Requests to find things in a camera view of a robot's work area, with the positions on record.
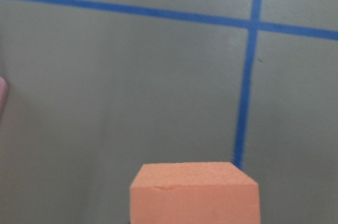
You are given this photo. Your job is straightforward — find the orange foam block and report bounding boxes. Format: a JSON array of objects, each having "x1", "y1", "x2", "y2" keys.
[{"x1": 129, "y1": 162, "x2": 261, "y2": 223}]

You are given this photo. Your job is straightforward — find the pink foam block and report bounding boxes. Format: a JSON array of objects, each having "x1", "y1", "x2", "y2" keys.
[{"x1": 0, "y1": 77, "x2": 8, "y2": 116}]

